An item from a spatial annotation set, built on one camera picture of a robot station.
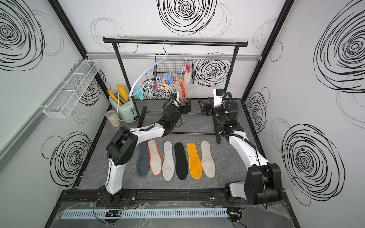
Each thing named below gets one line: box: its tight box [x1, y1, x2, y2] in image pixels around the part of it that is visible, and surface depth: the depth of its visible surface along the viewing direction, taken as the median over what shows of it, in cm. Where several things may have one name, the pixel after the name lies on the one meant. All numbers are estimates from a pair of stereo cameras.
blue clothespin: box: [167, 74, 173, 86], surface depth 74 cm
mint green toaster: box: [108, 95, 139, 124], surface depth 98 cm
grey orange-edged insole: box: [147, 139, 163, 176], surface depth 88 cm
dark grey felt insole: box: [136, 140, 151, 178], surface depth 86 cm
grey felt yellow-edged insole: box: [200, 141, 216, 179], surface depth 88 cm
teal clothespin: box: [136, 88, 144, 101], surface depth 63 cm
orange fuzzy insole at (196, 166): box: [186, 142, 203, 180], surface depth 87 cm
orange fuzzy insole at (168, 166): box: [162, 140, 176, 182], surface depth 87 cm
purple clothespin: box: [153, 80, 159, 93], surface depth 68 cm
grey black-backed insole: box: [174, 142, 189, 181], surface depth 88 cm
